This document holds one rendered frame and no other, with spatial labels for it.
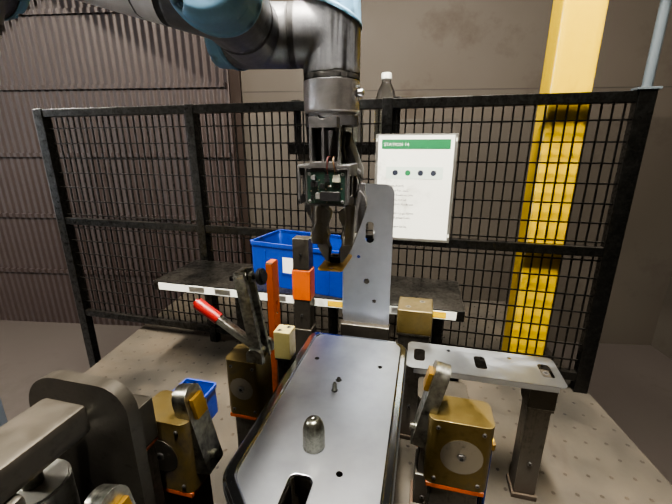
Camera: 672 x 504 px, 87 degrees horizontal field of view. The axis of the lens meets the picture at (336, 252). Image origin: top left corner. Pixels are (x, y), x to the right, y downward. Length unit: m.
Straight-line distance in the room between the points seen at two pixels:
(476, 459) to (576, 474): 0.51
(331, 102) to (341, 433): 0.47
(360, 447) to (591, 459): 0.70
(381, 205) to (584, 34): 0.67
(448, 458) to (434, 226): 0.66
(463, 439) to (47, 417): 0.49
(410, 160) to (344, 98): 0.60
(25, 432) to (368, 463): 0.39
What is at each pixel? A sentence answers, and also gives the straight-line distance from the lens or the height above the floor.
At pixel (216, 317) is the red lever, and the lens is 0.69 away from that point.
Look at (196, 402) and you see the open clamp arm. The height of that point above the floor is 1.09.
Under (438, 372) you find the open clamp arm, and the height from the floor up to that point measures 1.11.
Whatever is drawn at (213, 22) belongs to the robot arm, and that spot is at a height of 1.52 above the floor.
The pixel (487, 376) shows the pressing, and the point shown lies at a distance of 0.77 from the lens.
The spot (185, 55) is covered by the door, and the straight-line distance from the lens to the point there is 2.84.
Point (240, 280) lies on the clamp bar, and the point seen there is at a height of 1.20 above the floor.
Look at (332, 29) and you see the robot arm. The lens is 0.50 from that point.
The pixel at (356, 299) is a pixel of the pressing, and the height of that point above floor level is 1.06.
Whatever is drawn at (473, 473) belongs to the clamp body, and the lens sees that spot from 0.64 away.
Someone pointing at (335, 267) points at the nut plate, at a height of 1.24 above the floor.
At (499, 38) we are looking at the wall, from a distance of 2.75.
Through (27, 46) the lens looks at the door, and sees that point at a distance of 3.46.
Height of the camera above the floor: 1.42
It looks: 16 degrees down
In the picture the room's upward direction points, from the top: straight up
